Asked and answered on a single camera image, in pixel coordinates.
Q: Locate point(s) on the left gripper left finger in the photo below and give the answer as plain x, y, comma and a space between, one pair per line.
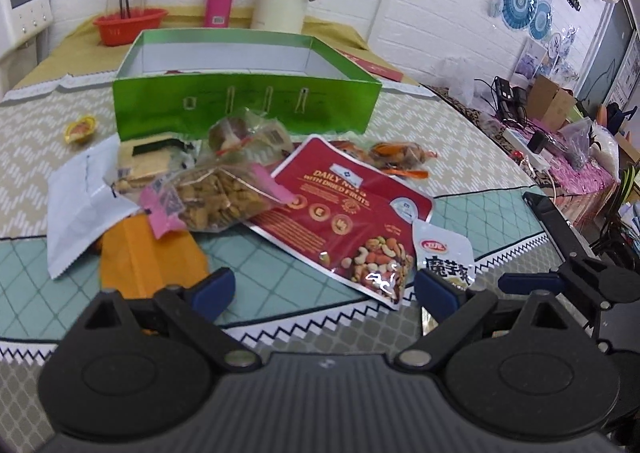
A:
191, 314

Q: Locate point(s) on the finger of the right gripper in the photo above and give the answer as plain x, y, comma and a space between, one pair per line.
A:
526, 283

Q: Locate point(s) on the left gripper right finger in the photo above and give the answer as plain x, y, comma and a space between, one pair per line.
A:
459, 313

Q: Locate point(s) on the yellow white konjac snack packet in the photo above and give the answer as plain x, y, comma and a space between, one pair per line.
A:
444, 272

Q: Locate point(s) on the orange snack packet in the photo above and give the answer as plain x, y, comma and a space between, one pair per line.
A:
137, 264

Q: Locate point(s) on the pink clear cracker bag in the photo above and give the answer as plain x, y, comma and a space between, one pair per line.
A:
211, 198

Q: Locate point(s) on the red mixed nuts bag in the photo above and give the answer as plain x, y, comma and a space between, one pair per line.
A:
347, 220

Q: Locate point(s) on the pale blue snack packet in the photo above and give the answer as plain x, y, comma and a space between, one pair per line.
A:
82, 205

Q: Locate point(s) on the beige cracker packet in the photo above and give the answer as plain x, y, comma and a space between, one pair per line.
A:
140, 161

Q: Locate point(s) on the clear orange snack bag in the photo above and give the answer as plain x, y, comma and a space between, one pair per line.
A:
403, 159

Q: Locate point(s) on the small yellow jelly cup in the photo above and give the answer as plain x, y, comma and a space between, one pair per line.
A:
80, 131

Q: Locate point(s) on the white power strip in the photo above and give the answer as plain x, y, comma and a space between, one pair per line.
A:
519, 142

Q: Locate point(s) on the brown cardboard box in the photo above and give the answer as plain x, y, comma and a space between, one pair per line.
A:
548, 103

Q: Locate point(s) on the green cardboard box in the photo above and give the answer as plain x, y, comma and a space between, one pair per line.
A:
186, 84

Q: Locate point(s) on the red envelope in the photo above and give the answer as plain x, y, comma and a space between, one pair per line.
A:
375, 69

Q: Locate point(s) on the red plastic basket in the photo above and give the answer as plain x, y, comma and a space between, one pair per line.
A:
117, 31

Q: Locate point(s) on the white water dispenser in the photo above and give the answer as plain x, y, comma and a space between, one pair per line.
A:
22, 21

